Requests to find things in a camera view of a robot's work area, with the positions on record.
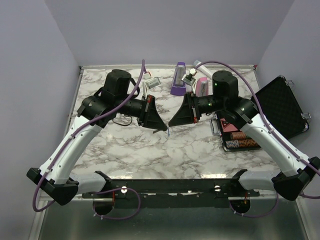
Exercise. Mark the blue orange chip roll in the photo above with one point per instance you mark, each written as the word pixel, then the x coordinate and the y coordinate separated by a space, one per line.
pixel 245 143

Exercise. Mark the white toy microphone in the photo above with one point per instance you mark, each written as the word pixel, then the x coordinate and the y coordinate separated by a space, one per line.
pixel 203 69

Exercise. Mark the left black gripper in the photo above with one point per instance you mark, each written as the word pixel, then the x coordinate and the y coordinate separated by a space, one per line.
pixel 152 119

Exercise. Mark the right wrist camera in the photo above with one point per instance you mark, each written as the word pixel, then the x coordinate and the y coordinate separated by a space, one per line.
pixel 190 80

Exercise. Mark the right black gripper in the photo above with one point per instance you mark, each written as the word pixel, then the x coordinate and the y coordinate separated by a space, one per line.
pixel 186 114

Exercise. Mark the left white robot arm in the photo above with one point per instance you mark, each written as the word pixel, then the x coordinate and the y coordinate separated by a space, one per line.
pixel 117 96

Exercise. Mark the black poker chip case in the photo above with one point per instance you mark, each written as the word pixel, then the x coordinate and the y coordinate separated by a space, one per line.
pixel 281 109

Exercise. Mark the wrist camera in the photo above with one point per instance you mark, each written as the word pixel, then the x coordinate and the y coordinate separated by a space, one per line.
pixel 190 80
pixel 150 84

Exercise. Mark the purple metronome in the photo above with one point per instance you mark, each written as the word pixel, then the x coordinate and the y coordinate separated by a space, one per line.
pixel 178 87

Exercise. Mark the orange poker chip roll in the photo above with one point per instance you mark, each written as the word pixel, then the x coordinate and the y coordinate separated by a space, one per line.
pixel 238 136

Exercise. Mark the red playing card deck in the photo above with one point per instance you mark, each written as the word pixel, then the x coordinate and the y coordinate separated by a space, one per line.
pixel 227 127

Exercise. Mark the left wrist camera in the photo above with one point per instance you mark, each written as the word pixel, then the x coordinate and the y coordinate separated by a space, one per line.
pixel 150 84

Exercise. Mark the pink metronome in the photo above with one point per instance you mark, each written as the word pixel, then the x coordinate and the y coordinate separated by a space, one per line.
pixel 202 87

